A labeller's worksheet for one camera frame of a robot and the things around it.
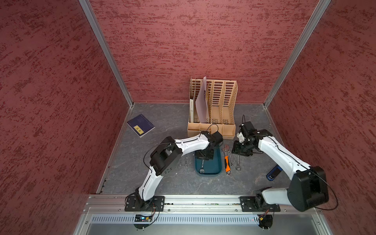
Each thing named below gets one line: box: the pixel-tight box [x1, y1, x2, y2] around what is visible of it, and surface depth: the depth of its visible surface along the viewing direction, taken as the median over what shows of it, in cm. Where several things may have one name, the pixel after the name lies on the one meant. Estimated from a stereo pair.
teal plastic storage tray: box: [194, 146, 223, 177], surface depth 87 cm
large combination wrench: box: [199, 159, 205, 174], surface depth 87 cm
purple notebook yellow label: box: [126, 114, 156, 139], surface depth 109 cm
